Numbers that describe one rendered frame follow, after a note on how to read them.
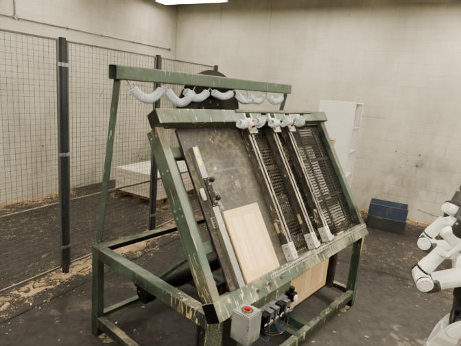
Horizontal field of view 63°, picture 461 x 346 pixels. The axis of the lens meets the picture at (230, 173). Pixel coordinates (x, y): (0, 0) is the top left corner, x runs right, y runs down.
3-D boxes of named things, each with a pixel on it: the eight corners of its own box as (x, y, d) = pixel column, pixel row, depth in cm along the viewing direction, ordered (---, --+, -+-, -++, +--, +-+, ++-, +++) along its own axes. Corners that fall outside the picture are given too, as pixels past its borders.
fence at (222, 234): (235, 289, 237) (240, 287, 234) (188, 149, 251) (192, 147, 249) (241, 286, 241) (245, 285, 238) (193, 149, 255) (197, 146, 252)
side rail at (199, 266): (201, 305, 222) (213, 303, 215) (146, 133, 239) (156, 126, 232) (208, 301, 227) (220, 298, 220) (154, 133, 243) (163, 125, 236)
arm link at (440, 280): (414, 284, 201) (459, 276, 194) (420, 299, 189) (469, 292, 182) (409, 266, 198) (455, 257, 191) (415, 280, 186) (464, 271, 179)
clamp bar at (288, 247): (285, 261, 280) (311, 255, 264) (232, 116, 297) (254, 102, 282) (292, 258, 287) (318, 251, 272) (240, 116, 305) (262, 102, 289)
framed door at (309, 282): (272, 318, 317) (274, 320, 315) (279, 258, 305) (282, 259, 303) (323, 283, 384) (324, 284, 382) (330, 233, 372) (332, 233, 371)
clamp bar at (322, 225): (321, 243, 322) (346, 236, 306) (273, 116, 340) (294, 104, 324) (326, 239, 329) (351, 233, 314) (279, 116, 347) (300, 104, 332)
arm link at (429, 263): (429, 244, 191) (403, 270, 198) (435, 255, 181) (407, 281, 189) (446, 256, 191) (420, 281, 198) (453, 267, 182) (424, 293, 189)
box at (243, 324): (245, 349, 202) (249, 318, 198) (229, 338, 210) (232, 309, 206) (259, 339, 211) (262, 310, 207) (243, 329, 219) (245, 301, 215)
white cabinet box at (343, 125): (337, 226, 633) (356, 103, 589) (304, 218, 660) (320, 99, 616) (346, 217, 685) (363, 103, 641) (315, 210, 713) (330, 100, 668)
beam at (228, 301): (207, 325, 220) (219, 323, 213) (201, 305, 222) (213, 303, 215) (359, 236, 385) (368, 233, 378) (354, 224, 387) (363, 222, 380)
